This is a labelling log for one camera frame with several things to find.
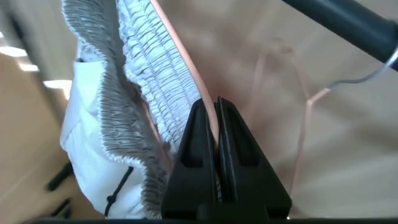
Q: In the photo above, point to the pale grey shorts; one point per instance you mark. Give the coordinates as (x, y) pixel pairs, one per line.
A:
(93, 161)

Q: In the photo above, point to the black clothes rack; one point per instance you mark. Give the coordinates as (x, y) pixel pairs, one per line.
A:
(351, 21)

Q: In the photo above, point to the beige curtain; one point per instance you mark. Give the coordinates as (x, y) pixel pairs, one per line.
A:
(326, 140)

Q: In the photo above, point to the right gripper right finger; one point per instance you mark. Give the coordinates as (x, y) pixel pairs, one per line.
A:
(255, 180)

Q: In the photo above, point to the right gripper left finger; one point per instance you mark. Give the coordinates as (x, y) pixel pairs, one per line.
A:
(189, 180)

